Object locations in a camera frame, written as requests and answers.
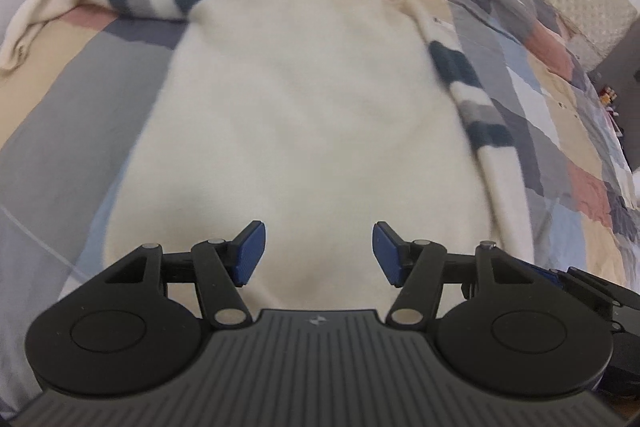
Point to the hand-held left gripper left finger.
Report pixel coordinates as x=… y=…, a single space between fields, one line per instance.
x=247 y=257

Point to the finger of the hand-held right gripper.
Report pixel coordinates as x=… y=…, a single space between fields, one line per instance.
x=585 y=284

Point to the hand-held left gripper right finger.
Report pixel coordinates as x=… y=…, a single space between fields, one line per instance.
x=390 y=257

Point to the cream sweater with striped sleeves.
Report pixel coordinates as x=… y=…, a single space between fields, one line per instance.
x=300 y=107

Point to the row of small bottles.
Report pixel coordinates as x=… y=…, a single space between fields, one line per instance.
x=607 y=97

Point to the plaid patchwork duvet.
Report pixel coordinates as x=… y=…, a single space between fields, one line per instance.
x=65 y=132

